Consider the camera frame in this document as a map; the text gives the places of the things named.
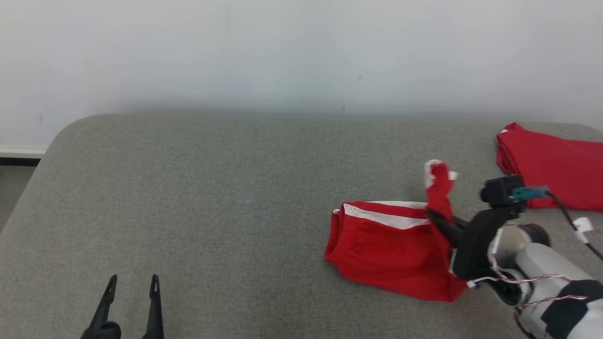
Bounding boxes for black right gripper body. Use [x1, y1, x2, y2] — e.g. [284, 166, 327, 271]
[449, 204, 524, 283]

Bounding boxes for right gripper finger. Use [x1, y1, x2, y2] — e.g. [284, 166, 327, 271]
[426, 209, 468, 249]

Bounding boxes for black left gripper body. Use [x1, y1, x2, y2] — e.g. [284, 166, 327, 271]
[79, 321, 165, 339]

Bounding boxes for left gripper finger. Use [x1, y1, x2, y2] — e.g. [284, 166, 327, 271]
[143, 274, 165, 339]
[89, 274, 118, 330]

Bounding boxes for red shorts with white stripe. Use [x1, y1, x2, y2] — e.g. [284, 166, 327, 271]
[324, 160, 470, 303]

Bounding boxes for red jersey with white sleeves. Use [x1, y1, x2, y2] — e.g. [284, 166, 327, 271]
[496, 122, 603, 213]

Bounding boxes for grey fabric sofa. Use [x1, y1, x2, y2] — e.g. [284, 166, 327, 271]
[0, 113, 603, 339]

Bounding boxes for white black baseboard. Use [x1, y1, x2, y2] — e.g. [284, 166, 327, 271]
[0, 146, 49, 167]

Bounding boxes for thin red white wires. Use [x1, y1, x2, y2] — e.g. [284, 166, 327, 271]
[465, 272, 588, 307]

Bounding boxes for teal right camera connector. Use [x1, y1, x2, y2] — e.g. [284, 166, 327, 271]
[511, 186, 551, 202]

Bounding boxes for black right camera cable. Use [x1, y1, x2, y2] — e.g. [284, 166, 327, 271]
[546, 190, 603, 261]

